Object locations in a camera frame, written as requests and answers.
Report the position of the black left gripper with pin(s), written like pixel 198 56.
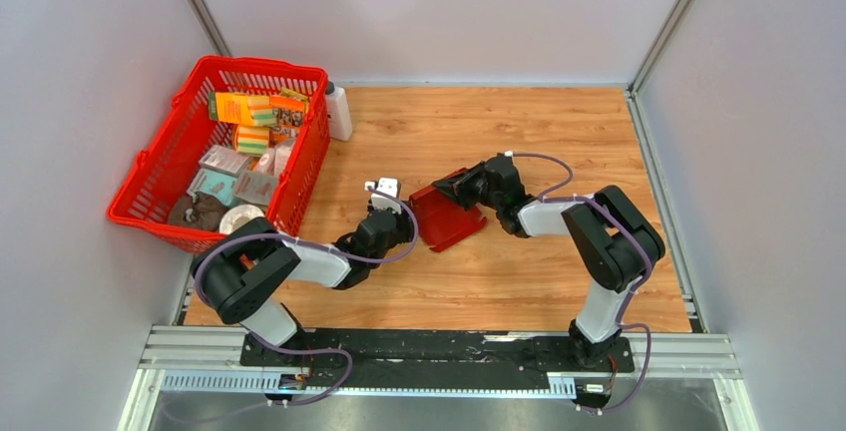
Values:
pixel 405 227

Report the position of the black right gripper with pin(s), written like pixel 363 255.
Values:
pixel 460 186

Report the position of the red paper box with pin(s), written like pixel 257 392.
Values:
pixel 441 222

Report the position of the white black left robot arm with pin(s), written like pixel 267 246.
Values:
pixel 238 275

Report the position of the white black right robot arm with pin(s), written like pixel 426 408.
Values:
pixel 618 245

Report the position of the pink white box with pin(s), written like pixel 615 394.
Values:
pixel 224 160

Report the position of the orange green box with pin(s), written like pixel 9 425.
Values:
pixel 241 109

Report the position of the white plastic bottle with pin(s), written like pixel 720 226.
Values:
pixel 338 113

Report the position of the pink grey packet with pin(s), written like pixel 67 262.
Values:
pixel 255 188

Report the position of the white tape roll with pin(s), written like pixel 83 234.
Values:
pixel 237 217

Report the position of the orange snack packet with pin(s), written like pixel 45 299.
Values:
pixel 290 109

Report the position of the yellow green sponge pack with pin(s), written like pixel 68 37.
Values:
pixel 250 140

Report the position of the teal white packet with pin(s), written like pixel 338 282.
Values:
pixel 215 184

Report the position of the brown bag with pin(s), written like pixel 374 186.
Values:
pixel 199 211

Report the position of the red plastic basket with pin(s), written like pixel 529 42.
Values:
pixel 163 171

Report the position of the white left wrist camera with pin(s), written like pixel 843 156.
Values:
pixel 384 194

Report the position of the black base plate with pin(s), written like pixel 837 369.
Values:
pixel 429 359

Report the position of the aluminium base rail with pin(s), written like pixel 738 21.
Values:
pixel 220 378

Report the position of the right aluminium frame post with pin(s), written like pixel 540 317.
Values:
pixel 666 32

